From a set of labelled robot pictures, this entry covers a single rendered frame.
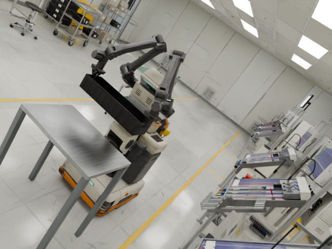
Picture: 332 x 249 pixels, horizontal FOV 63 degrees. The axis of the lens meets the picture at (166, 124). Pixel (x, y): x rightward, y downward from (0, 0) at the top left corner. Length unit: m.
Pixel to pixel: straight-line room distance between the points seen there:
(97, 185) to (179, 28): 10.36
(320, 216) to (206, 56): 9.71
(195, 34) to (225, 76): 2.17
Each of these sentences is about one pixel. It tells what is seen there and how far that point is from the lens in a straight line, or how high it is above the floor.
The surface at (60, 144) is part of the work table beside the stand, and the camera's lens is 1.76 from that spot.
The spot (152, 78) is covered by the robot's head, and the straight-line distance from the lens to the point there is 2.15.
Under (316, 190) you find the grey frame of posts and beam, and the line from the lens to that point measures 2.58.
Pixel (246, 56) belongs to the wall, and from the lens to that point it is 11.46.
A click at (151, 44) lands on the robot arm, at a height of 1.54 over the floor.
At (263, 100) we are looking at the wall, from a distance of 11.30.
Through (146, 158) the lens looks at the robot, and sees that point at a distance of 2.55.
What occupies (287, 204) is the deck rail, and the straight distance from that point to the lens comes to 2.65.
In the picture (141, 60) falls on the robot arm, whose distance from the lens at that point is 2.19.
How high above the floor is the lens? 1.73
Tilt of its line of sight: 17 degrees down
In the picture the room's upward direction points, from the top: 35 degrees clockwise
